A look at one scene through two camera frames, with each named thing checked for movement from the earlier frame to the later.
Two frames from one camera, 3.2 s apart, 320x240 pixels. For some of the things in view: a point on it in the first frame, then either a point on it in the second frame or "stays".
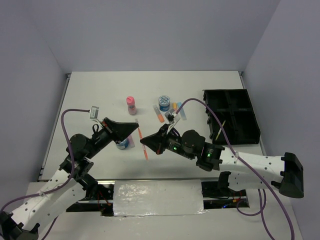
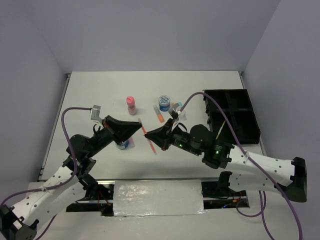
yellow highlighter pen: (220, 130) stays
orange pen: (143, 146) -> (148, 140)
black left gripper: (118, 131) stays
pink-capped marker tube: (130, 101) stays
